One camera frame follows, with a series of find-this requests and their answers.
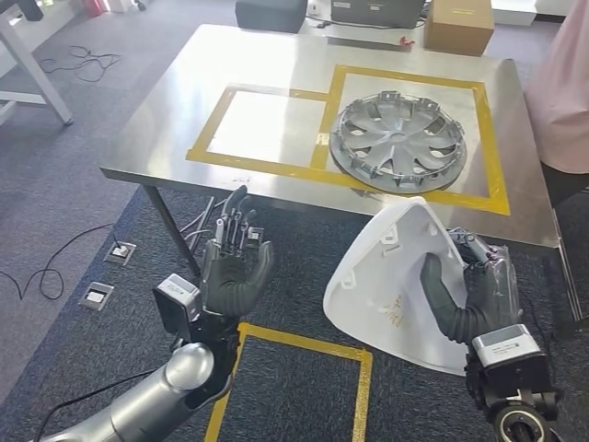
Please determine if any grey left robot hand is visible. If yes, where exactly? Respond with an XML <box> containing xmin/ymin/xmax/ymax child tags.
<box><xmin>200</xmin><ymin>185</ymin><xmax>276</xmax><ymax>319</ymax></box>

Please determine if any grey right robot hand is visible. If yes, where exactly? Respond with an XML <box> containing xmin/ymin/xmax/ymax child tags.
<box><xmin>419</xmin><ymin>227</ymin><xmax>524</xmax><ymax>346</ymax></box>

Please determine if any white plastic shell part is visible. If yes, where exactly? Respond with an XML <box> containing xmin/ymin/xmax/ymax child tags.
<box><xmin>322</xmin><ymin>196</ymin><xmax>474</xmax><ymax>378</ymax></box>

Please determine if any steel workbench table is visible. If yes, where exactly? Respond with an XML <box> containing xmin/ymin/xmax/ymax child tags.
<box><xmin>100</xmin><ymin>23</ymin><xmax>586</xmax><ymax>326</ymax></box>

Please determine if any yellow tape square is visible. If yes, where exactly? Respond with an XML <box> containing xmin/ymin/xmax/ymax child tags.
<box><xmin>204</xmin><ymin>322</ymin><xmax>374</xmax><ymax>442</ymax></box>

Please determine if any yellow tape double rectangle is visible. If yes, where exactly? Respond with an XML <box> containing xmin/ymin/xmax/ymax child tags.
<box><xmin>186</xmin><ymin>63</ymin><xmax>512</xmax><ymax>218</ymax></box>

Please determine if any silver wheel hubcap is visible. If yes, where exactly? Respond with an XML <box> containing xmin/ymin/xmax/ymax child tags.
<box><xmin>328</xmin><ymin>89</ymin><xmax>468</xmax><ymax>197</ymax></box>

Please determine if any person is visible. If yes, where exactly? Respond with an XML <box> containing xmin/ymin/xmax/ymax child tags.
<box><xmin>523</xmin><ymin>0</ymin><xmax>589</xmax><ymax>210</ymax></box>

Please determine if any cardboard box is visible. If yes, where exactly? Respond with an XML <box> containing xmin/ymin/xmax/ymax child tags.
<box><xmin>422</xmin><ymin>0</ymin><xmax>496</xmax><ymax>58</ymax></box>

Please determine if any black zip case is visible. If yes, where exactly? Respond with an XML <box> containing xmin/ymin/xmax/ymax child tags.
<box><xmin>235</xmin><ymin>0</ymin><xmax>308</xmax><ymax>35</ymax></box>

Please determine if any white desk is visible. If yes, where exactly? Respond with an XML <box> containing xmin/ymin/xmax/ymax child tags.
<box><xmin>303</xmin><ymin>0</ymin><xmax>539</xmax><ymax>55</ymax></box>

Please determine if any grey laptop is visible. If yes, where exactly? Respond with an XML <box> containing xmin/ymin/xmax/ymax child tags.
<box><xmin>330</xmin><ymin>0</ymin><xmax>427</xmax><ymax>31</ymax></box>

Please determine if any white table with green top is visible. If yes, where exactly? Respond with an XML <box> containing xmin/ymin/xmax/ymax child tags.
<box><xmin>0</xmin><ymin>0</ymin><xmax>75</xmax><ymax>128</ymax></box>

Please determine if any black speaker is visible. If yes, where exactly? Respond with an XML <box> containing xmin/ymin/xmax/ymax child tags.
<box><xmin>17</xmin><ymin>0</ymin><xmax>45</xmax><ymax>23</ymax></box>

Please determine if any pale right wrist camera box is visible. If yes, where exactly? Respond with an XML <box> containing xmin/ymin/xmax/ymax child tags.
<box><xmin>471</xmin><ymin>323</ymin><xmax>554</xmax><ymax>401</ymax></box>

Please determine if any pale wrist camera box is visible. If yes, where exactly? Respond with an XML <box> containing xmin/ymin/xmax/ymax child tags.
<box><xmin>471</xmin><ymin>323</ymin><xmax>554</xmax><ymax>401</ymax></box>
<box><xmin>152</xmin><ymin>273</ymin><xmax>204</xmax><ymax>344</ymax></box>

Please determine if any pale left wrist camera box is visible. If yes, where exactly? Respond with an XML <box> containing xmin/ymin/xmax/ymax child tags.
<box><xmin>152</xmin><ymin>273</ymin><xmax>204</xmax><ymax>344</ymax></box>

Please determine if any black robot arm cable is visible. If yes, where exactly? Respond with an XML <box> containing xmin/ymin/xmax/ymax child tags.
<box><xmin>34</xmin><ymin>368</ymin><xmax>158</xmax><ymax>442</ymax></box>

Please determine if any black floor cable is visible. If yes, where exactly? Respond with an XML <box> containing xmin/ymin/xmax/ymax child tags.
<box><xmin>0</xmin><ymin>222</ymin><xmax>116</xmax><ymax>302</ymax></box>

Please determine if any black coiled cable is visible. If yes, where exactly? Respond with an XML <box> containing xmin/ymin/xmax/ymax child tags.
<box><xmin>39</xmin><ymin>44</ymin><xmax>122</xmax><ymax>84</ymax></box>

